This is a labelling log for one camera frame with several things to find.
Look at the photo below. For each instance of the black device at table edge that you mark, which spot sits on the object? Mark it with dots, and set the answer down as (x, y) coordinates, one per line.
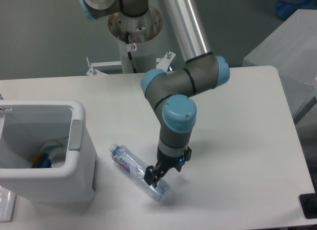
(309, 205)

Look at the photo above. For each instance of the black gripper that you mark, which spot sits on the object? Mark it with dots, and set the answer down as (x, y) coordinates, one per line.
(164, 164)

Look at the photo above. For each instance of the blue yellow trash in bin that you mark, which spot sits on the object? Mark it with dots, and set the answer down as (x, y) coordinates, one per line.
(41, 161)

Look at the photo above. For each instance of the white plastic wrapper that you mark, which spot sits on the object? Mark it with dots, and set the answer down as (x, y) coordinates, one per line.
(56, 151)

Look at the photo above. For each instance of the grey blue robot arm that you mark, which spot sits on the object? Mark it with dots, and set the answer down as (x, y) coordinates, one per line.
(169, 94)

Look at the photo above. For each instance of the blue bag in background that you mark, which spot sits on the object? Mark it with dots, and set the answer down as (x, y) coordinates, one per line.
(285, 8)

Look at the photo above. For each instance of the white trash can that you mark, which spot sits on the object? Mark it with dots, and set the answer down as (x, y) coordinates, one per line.
(25, 126)

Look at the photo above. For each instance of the white covered side table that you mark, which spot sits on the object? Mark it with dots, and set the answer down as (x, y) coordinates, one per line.
(292, 50)

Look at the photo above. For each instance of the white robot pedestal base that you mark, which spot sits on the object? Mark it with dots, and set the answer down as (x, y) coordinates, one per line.
(137, 39)

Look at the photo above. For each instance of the clear plastic water bottle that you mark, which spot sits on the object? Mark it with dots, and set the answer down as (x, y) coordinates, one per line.
(135, 168)

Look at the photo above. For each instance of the white left mounting bracket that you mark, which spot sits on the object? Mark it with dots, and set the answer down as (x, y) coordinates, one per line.
(95, 68)

